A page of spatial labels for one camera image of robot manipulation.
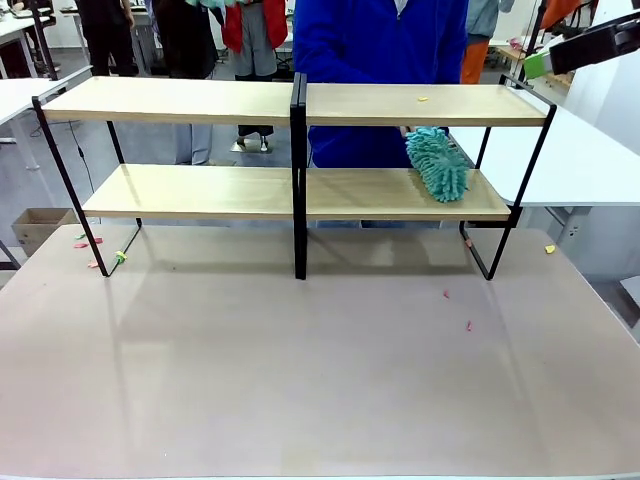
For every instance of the person in red vest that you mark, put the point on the person in red vest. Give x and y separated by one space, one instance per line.
252 40

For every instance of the light wooden table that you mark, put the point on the light wooden table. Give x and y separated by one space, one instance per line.
562 80

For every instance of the white side table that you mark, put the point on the white side table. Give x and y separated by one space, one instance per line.
575 165
20 97

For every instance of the person in orange trousers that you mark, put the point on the person in orange trousers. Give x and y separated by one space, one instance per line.
474 62

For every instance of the person's right hand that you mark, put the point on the person's right hand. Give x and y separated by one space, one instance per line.
404 131

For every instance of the black stand pole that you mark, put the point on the black stand pole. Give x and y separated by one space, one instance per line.
44 40

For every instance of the black tripod pole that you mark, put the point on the black tripod pole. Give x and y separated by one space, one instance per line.
537 30

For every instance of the person in black coat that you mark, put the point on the person in black coat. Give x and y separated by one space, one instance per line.
185 40

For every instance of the teal chenille duster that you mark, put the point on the teal chenille duster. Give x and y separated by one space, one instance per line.
440 165

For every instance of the person in black clothes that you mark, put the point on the person in black clothes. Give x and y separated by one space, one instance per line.
105 35

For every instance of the black frame wooden shelf rack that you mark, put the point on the black frame wooden shelf rack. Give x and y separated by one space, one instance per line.
360 112
165 107

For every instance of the person in blue jacket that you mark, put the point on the person in blue jacket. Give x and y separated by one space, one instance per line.
375 45

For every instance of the cardboard box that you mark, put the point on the cardboard box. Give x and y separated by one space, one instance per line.
37 232

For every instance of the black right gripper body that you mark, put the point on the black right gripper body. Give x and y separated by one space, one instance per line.
590 47

